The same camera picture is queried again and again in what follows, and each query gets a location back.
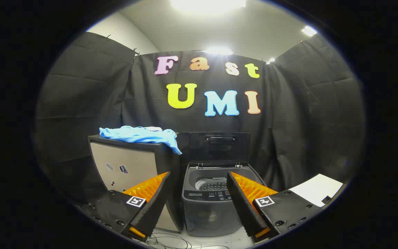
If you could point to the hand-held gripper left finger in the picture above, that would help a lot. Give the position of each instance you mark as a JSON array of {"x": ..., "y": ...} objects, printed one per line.
[{"x": 155, "y": 200}]

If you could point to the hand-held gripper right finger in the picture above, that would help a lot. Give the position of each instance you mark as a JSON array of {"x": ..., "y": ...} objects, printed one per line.
[{"x": 242, "y": 204}]

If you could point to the grey top-load washing machine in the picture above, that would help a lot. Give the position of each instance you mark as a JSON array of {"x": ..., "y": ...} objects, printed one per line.
[{"x": 206, "y": 214}]

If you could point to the light blue polo shirt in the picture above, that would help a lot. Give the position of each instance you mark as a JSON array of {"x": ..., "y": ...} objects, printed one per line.
[{"x": 133, "y": 135}]

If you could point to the dark cabinet with beige door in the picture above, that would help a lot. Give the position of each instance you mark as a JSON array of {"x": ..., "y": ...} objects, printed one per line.
[{"x": 126, "y": 162}]

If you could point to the white flat board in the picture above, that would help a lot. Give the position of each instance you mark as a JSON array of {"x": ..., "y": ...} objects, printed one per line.
[{"x": 316, "y": 188}]

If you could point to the black backdrop cloth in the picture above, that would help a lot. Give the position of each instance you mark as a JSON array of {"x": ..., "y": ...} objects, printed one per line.
[{"x": 288, "y": 138}]

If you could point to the small ceiling light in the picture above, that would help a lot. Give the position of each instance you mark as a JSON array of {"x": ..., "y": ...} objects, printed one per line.
[
  {"x": 309, "y": 30},
  {"x": 271, "y": 61}
]

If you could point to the large ceiling light panel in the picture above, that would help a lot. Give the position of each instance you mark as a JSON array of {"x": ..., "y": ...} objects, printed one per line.
[{"x": 207, "y": 4}]

